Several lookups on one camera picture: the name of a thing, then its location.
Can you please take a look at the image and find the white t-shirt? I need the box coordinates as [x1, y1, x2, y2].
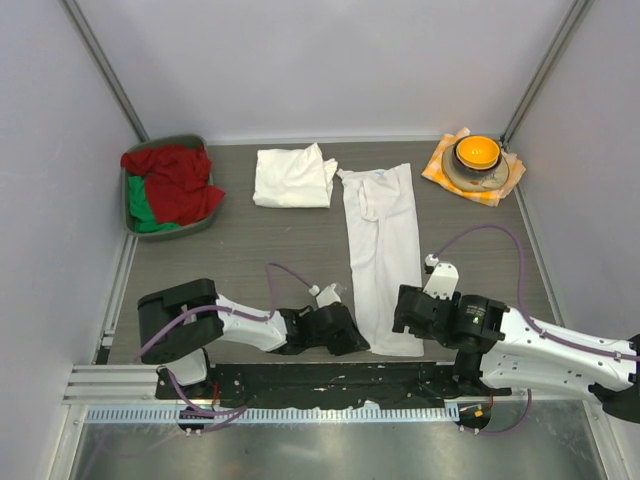
[252, 143, 338, 209]
[337, 163, 424, 357]

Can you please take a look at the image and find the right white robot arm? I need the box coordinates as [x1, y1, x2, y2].
[392, 285, 639, 423]

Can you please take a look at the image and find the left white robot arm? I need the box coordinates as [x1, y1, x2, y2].
[136, 279, 370, 399]

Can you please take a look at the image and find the beige ceramic plate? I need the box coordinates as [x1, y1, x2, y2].
[441, 146, 510, 193]

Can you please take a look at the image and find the orange checked cloth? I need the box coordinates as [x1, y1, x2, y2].
[421, 128, 526, 207]

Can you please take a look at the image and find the folded white t-shirt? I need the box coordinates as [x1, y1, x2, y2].
[252, 143, 338, 209]

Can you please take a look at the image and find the orange bowl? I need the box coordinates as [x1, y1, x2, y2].
[454, 135, 501, 171]

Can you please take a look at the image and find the red t-shirt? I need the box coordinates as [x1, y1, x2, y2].
[121, 144, 225, 228]

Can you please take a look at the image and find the green t-shirt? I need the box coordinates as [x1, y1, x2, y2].
[127, 176, 179, 234]

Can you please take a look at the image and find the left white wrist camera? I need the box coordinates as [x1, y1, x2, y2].
[309, 283, 345, 308]

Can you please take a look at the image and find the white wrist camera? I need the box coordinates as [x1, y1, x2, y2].
[309, 283, 345, 308]
[423, 254, 459, 300]

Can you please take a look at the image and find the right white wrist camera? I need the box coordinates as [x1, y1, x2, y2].
[423, 254, 459, 300]

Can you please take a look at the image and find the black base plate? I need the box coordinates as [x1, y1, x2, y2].
[182, 361, 511, 410]

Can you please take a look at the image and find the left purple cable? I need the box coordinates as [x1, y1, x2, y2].
[130, 262, 249, 435]

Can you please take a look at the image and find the purple cable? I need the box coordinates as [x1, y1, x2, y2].
[130, 262, 249, 435]
[432, 224, 640, 435]

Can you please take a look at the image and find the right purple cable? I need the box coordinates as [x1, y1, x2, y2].
[432, 224, 640, 435]

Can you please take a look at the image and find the white slotted cable duct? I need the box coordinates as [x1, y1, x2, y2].
[84, 402, 459, 425]

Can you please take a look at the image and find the aluminium frame rail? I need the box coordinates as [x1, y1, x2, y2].
[62, 363, 601, 404]

